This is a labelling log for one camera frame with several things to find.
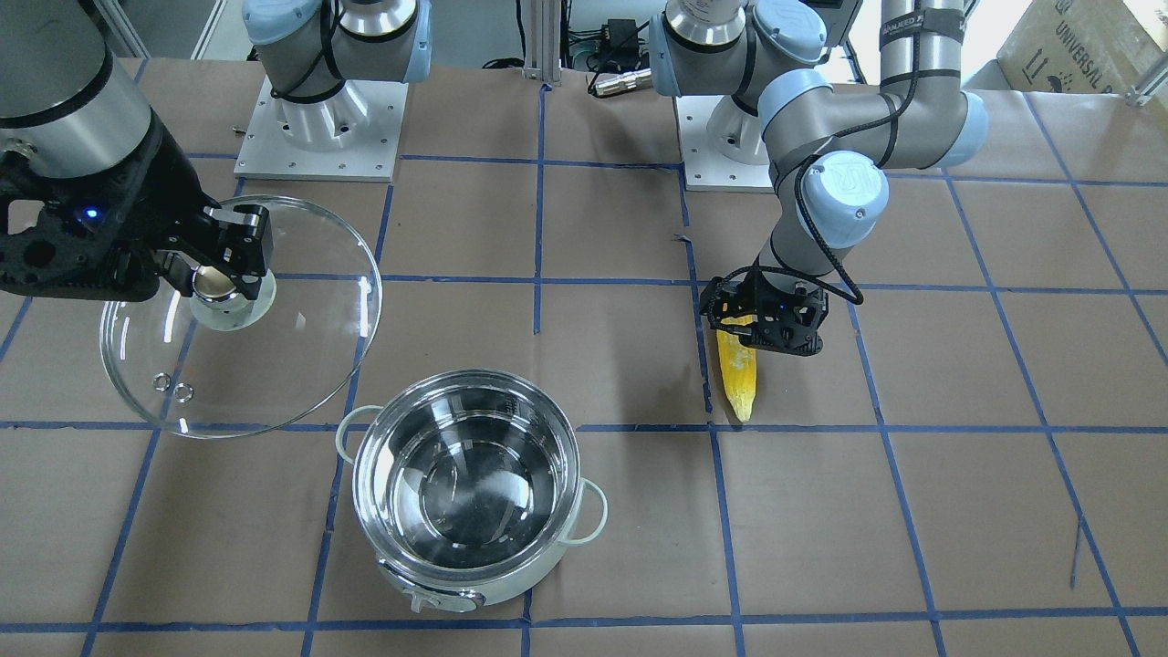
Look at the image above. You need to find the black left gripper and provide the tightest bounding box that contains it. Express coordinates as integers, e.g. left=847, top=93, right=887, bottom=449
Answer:
left=698, top=270, right=829, bottom=343

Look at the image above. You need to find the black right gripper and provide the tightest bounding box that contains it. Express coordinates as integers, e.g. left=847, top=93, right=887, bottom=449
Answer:
left=120, top=123, right=274, bottom=302

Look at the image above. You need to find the yellow corn cob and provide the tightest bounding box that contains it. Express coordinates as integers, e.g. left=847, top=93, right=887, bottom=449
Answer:
left=716, top=329, right=756, bottom=423

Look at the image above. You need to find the glass pot lid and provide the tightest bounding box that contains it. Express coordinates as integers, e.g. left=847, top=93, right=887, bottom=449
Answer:
left=99, top=195, right=382, bottom=440

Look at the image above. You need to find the pale green cooking pot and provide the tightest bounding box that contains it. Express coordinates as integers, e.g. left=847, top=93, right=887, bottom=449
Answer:
left=335, top=369, right=610, bottom=614

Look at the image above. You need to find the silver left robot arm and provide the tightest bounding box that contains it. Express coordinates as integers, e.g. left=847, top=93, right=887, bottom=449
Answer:
left=648, top=1, right=988, bottom=355

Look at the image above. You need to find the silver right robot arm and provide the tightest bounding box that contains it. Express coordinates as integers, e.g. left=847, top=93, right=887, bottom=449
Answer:
left=1, top=1, right=433, bottom=310

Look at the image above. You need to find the black power adapter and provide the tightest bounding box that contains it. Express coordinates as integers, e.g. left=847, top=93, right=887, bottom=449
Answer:
left=598, top=18, right=640, bottom=61

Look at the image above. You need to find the cardboard box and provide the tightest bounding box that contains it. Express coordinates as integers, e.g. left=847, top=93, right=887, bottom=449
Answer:
left=996, top=1, right=1164, bottom=94

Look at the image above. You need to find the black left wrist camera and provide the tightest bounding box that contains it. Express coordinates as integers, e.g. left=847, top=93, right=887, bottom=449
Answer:
left=741, top=290, right=829, bottom=357

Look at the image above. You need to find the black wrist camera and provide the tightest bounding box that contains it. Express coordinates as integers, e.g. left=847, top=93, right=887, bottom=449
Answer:
left=741, top=290, right=829, bottom=357
left=1, top=129, right=162, bottom=302

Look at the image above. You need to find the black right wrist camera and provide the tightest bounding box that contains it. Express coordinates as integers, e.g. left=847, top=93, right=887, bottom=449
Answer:
left=1, top=129, right=162, bottom=302

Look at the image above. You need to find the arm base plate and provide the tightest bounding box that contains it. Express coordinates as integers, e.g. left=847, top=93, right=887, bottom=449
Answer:
left=235, top=79, right=410, bottom=184
left=675, top=96, right=776, bottom=193

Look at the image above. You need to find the aluminium frame post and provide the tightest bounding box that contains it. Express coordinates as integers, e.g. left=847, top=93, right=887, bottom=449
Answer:
left=517, top=0, right=566, bottom=88

